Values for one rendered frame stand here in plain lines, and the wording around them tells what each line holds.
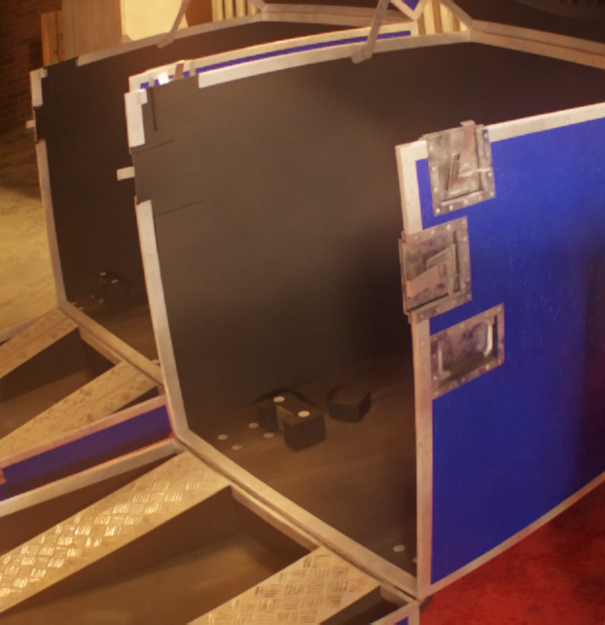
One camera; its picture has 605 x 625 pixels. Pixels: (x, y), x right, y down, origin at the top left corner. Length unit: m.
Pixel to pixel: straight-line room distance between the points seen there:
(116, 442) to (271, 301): 0.53
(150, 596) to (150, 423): 0.68
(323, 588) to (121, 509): 0.57
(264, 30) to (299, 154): 1.16
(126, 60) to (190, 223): 1.09
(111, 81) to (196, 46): 0.32
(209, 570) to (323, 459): 0.36
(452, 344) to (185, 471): 0.86
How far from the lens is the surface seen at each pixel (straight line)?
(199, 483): 2.20
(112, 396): 2.65
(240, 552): 2.18
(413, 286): 1.42
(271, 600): 1.85
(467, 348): 1.58
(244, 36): 3.42
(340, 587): 1.82
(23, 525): 2.31
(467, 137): 1.44
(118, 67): 3.20
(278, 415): 2.31
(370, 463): 2.17
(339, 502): 2.05
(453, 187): 1.48
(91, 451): 2.55
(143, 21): 4.22
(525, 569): 2.08
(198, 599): 2.05
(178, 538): 2.17
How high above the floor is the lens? 1.31
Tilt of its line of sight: 22 degrees down
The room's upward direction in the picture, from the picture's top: 7 degrees counter-clockwise
